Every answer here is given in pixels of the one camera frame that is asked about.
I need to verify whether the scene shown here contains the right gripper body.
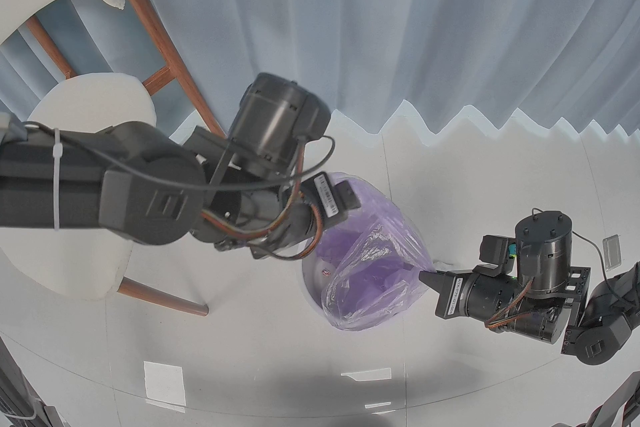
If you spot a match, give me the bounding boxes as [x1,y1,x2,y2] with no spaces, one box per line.
[434,267,567,345]

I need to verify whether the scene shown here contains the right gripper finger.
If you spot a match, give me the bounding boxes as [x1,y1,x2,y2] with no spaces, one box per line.
[418,269,455,300]

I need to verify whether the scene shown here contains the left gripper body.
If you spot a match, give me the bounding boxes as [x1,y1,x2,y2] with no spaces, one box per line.
[207,171,362,262]

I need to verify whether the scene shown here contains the purple plastic bag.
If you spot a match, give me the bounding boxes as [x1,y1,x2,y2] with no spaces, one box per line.
[300,171,433,333]

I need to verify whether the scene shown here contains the white trash bin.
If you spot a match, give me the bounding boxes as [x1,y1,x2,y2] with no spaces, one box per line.
[301,195,433,331]

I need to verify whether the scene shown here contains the pale blue curtain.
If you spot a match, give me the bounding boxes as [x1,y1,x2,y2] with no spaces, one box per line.
[0,0,640,148]

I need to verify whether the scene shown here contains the white cushioned wooden chair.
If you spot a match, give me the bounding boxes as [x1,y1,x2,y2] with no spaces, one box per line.
[0,0,226,318]

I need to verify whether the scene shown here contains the black cable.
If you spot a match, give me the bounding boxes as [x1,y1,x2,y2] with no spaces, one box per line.
[205,135,336,193]
[570,230,636,306]

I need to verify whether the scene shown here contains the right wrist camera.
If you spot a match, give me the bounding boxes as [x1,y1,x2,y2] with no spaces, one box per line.
[479,235,518,276]

